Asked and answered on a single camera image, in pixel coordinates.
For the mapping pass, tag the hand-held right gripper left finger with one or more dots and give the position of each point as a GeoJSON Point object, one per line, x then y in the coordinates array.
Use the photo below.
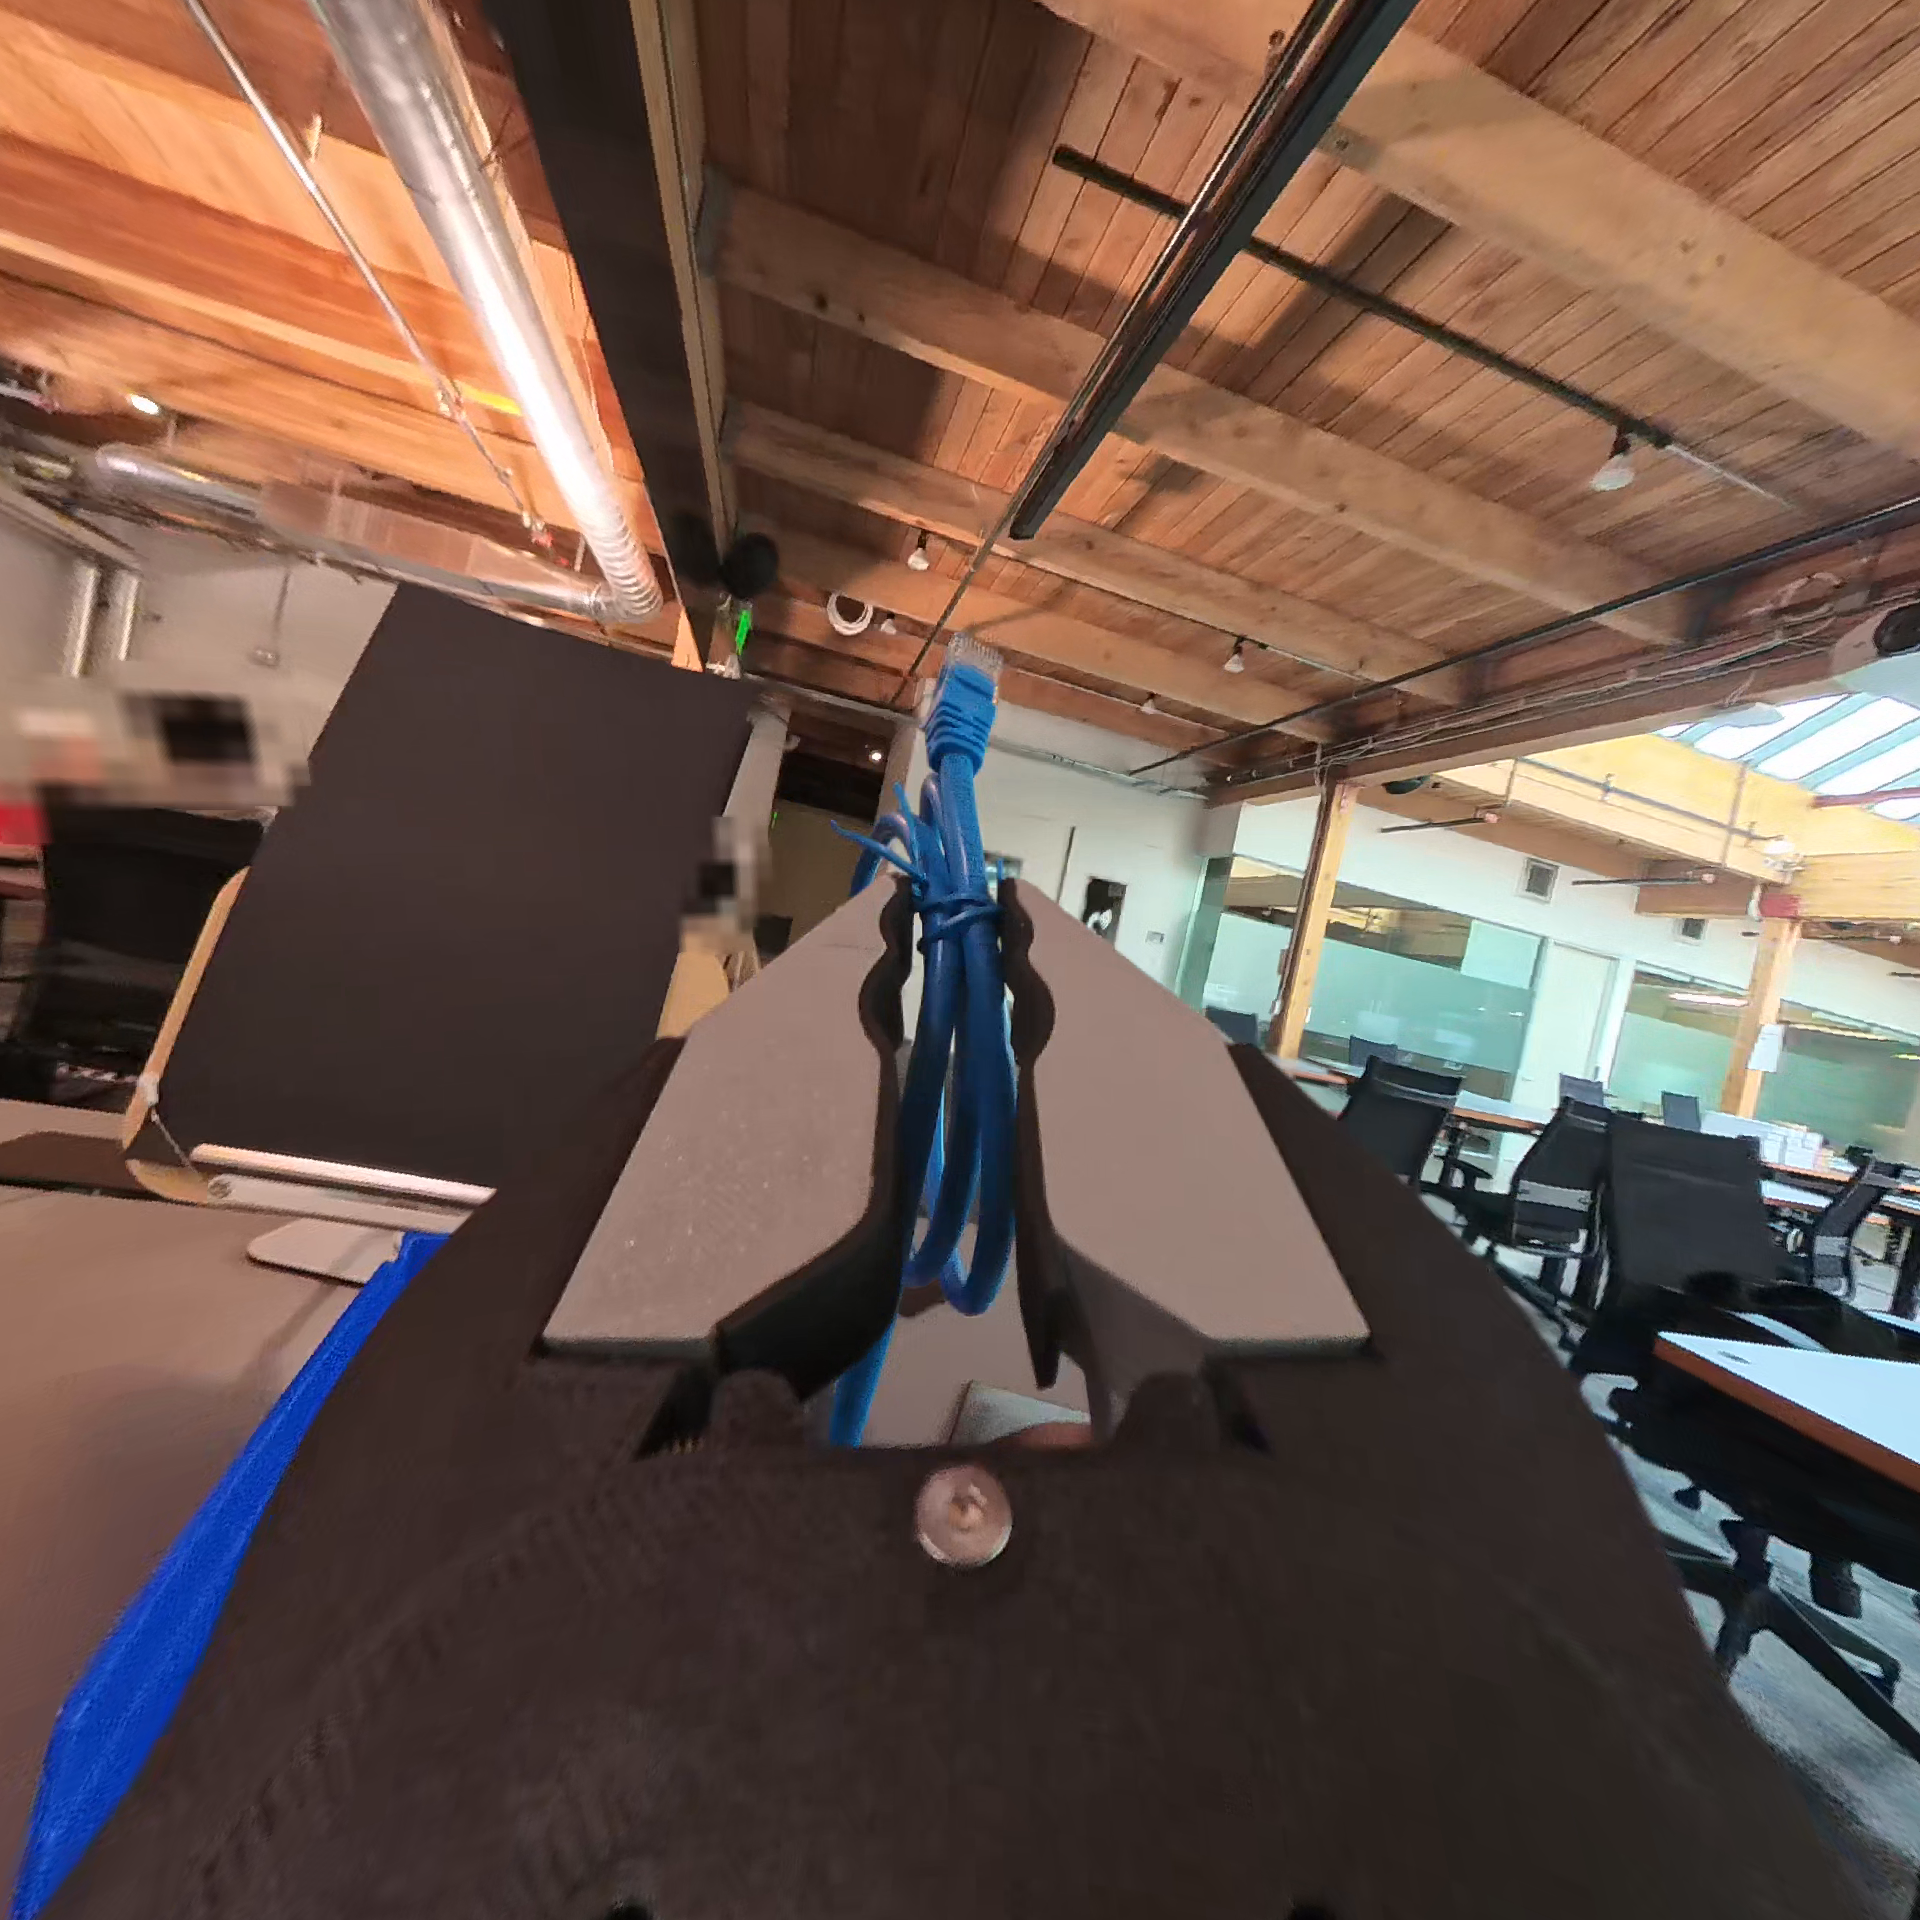
{"type": "Point", "coordinates": [721, 1185]}

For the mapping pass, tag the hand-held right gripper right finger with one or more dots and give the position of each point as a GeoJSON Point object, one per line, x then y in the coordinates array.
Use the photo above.
{"type": "Point", "coordinates": [1185, 1185]}

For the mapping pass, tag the blue plastic bin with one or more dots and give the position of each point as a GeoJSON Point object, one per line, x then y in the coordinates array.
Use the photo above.
{"type": "Point", "coordinates": [164, 1622]}

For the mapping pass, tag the black office chair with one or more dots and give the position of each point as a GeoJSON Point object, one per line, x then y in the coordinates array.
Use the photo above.
{"type": "Point", "coordinates": [1553, 1200]}
{"type": "Point", "coordinates": [1694, 1214]}
{"type": "Point", "coordinates": [1395, 1119]}

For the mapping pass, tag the black board on stand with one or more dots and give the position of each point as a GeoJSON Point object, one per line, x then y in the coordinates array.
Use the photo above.
{"type": "Point", "coordinates": [451, 870]}

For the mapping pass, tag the white desk with orange edge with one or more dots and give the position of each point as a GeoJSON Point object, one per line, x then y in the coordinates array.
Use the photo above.
{"type": "Point", "coordinates": [1798, 1395]}

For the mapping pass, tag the silver ceiling duct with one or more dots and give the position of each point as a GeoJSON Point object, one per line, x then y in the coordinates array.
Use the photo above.
{"type": "Point", "coordinates": [494, 300]}

